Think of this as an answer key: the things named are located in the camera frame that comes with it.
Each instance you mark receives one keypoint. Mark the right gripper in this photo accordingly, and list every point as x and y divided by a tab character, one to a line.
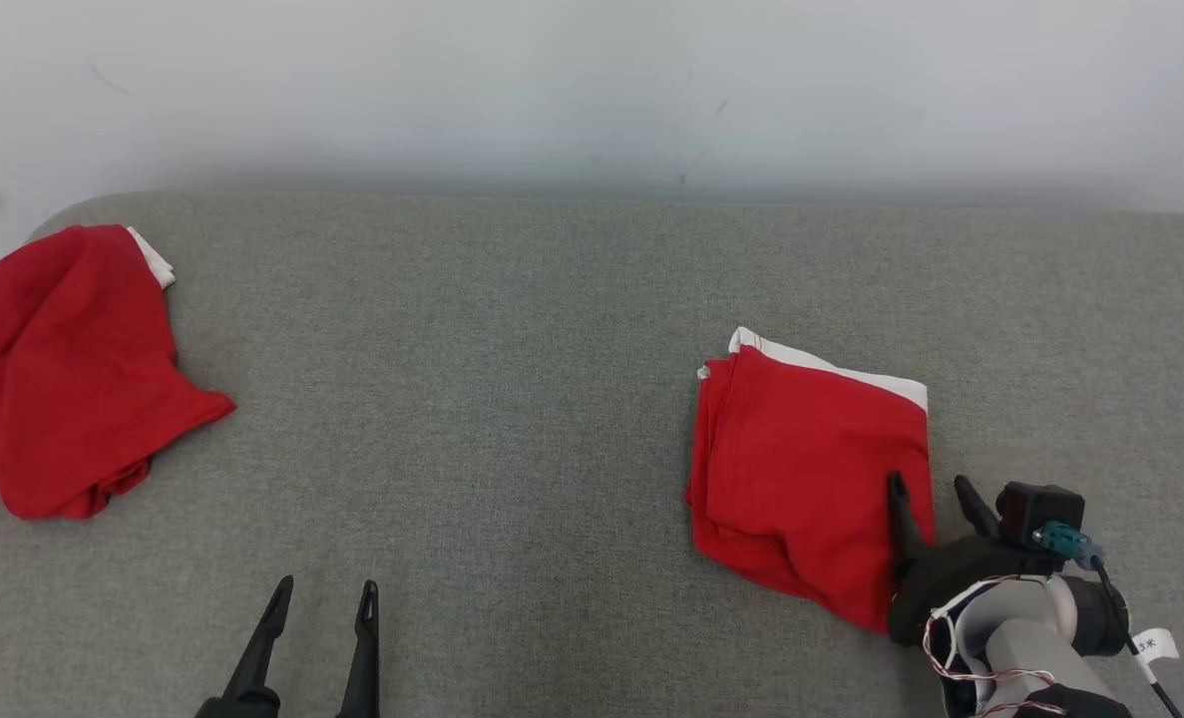
951	578

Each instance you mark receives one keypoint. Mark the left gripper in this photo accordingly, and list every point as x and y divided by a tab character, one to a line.
242	706

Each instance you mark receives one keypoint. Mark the red shorts with white band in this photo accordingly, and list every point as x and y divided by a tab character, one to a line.
811	469

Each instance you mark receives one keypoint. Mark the red Bulls jersey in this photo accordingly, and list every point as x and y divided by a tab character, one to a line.
63	379

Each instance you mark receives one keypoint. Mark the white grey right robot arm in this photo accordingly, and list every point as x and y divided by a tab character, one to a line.
1025	648

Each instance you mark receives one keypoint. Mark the grey fabric sofa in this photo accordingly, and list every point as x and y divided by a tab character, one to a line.
512	399

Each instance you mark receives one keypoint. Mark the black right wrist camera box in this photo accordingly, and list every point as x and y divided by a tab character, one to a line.
1035	504

